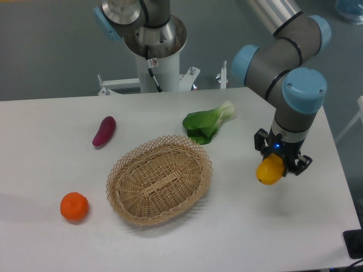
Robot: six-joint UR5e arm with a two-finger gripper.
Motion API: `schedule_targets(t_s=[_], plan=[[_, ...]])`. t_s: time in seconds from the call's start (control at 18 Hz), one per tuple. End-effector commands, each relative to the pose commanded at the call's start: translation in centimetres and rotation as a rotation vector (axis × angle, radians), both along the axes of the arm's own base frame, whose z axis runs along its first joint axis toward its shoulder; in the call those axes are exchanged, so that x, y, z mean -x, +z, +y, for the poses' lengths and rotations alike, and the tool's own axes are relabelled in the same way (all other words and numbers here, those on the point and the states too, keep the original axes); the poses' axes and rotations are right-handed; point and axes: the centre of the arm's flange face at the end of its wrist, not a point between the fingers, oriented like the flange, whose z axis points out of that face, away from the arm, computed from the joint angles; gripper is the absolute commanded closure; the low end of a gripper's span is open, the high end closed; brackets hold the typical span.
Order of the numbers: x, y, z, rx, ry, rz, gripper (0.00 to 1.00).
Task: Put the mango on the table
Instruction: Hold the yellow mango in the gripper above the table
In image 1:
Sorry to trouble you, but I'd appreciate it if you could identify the yellow mango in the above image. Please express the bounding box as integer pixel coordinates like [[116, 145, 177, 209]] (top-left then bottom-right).
[[256, 154, 285, 185]]

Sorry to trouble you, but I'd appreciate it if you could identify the woven wicker basket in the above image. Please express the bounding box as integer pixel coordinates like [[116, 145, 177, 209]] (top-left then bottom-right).
[[106, 135, 213, 227]]

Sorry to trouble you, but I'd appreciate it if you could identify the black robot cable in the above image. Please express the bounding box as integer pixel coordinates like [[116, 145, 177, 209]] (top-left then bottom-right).
[[143, 44, 164, 93]]

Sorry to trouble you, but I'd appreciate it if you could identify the white frame at right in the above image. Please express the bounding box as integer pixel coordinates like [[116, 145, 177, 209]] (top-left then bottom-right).
[[335, 96, 363, 144]]

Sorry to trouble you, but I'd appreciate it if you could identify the purple eggplant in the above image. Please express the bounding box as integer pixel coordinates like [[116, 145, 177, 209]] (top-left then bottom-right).
[[92, 116, 116, 147]]

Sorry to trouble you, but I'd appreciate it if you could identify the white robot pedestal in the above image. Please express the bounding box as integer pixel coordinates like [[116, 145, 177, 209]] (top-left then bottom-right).
[[98, 15, 200, 95]]

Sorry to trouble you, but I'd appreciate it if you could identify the green bok choy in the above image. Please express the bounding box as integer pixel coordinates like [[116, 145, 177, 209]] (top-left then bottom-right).
[[182, 101, 235, 145]]

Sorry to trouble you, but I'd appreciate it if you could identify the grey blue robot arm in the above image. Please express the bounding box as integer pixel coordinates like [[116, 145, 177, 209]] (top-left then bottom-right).
[[93, 1, 331, 175]]

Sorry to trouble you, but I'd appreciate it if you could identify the black device at edge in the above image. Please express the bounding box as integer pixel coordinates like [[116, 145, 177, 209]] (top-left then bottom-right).
[[343, 229, 362, 259]]

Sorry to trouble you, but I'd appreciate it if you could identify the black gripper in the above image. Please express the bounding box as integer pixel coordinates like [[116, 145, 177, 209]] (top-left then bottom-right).
[[254, 128, 313, 176]]

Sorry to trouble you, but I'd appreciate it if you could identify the blue object top right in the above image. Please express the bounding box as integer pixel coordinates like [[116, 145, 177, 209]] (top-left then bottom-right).
[[335, 0, 362, 25]]

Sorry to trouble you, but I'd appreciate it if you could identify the orange tangerine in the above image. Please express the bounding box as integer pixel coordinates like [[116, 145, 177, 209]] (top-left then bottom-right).
[[60, 192, 89, 221]]

